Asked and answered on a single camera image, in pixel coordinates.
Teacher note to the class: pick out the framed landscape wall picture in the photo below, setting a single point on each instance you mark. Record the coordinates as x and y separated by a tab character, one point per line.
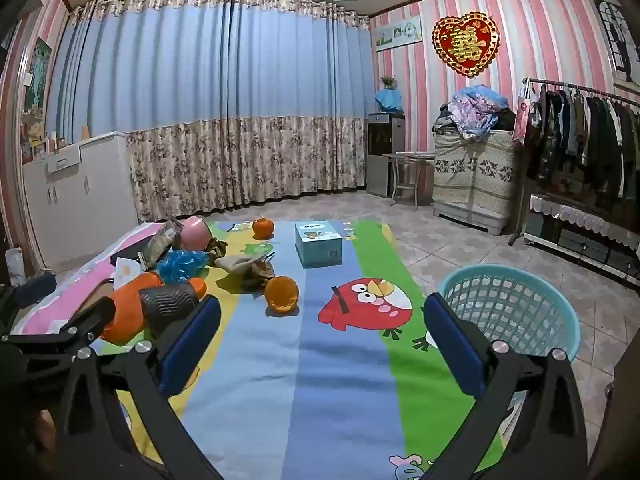
398	33

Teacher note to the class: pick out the dark wooden furniture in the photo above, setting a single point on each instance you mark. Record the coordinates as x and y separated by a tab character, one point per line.
627	400

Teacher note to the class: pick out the low cabinet with lace cloth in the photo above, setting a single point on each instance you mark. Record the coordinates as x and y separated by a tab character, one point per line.
585	232

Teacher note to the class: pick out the pink plastic bowl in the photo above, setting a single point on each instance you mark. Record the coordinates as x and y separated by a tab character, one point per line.
196	232

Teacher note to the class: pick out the brown crumpled wrapper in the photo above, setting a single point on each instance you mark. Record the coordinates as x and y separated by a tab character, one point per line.
218	248

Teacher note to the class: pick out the clear plastic bottle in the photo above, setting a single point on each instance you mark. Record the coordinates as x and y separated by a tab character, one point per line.
15	266

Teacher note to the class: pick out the teal tissue box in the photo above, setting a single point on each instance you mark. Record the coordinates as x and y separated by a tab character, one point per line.
317	245

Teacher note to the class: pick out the small potted plant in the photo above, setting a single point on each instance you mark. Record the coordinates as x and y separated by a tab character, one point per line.
388	81

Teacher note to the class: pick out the metal clothes rack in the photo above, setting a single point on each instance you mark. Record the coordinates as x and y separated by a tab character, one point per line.
520	200

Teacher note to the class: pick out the whole orange fruit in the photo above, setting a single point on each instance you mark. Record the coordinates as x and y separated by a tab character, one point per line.
263	228

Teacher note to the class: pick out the white cabinet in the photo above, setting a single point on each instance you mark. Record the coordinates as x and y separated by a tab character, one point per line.
75	195

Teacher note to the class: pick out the orange and black packet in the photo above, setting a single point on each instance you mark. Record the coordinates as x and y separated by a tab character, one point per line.
132	310

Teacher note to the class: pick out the pink striped bed sheet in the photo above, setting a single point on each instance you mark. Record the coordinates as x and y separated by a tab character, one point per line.
75	280

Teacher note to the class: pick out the brown cardboard packet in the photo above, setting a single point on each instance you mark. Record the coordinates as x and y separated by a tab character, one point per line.
162	241

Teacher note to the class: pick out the black and white wall poster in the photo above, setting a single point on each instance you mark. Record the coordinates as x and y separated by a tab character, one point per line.
620	45

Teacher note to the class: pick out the white paper sheet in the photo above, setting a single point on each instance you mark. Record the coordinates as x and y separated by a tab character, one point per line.
125	271

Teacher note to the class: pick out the hollow orange peel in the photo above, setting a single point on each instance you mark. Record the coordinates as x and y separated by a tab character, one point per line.
281	294

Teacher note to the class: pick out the row of hanging dark clothes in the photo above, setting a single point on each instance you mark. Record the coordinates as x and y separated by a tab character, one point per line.
585	140

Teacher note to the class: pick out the blue cloth bottle cover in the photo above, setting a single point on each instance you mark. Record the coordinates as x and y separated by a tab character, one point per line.
390	100

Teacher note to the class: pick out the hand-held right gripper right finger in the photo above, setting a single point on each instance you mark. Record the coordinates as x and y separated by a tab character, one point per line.
452	345

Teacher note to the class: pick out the pile of folded bedding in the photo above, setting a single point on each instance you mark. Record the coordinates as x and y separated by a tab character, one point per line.
475	110

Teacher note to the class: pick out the cartoon bird printed blanket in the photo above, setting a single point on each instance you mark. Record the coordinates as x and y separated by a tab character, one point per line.
310	360

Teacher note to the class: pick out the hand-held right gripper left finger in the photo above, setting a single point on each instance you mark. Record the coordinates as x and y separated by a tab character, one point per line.
192	342

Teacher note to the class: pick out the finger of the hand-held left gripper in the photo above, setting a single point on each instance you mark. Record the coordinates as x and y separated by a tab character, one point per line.
75	330
35	290

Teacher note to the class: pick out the red heart wall decoration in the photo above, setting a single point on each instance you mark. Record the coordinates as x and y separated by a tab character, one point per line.
466	45

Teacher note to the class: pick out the pink hanging bag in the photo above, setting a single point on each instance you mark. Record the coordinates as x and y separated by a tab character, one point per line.
523	115

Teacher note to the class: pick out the beige paper bag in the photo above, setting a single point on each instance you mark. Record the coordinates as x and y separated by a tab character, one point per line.
240	263

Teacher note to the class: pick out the blue plastic bag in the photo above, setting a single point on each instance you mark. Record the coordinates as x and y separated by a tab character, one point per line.
182	265

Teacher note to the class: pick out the grey water dispenser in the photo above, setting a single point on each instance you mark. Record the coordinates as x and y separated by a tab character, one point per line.
382	157

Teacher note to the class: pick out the blue and floral curtain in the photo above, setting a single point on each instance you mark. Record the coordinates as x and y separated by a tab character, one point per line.
215	100

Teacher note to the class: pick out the teal plastic laundry basket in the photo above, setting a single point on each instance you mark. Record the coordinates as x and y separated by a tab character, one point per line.
520	305

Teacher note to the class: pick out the green wall poster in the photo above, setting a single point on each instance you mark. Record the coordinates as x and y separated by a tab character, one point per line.
40	70

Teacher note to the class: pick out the patterned cloth covered cabinet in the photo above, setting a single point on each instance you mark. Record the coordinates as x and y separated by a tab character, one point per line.
475	180

